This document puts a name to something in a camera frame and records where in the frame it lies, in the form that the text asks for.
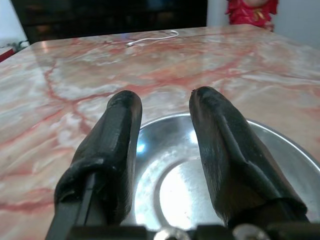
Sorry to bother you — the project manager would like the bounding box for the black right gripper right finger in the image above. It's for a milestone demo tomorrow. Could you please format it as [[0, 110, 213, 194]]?
[[188, 86, 310, 230]]

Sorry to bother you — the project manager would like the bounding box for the stainless steel bowl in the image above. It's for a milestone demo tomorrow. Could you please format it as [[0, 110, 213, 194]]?
[[123, 112, 320, 230]]

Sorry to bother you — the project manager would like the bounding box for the white charging cable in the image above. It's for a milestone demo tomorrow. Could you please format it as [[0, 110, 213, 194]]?
[[126, 30, 179, 48]]

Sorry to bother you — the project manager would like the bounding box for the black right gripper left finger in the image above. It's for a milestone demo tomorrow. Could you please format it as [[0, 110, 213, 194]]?
[[46, 89, 143, 240]]

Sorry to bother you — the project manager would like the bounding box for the red festive decoration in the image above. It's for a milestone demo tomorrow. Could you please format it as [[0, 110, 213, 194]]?
[[225, 0, 280, 32]]

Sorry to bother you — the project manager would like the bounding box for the dark wooden cabinet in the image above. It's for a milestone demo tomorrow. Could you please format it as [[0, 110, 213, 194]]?
[[10, 0, 209, 45]]

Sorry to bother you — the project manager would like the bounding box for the red box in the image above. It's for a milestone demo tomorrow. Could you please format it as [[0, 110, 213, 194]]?
[[0, 46, 15, 63]]

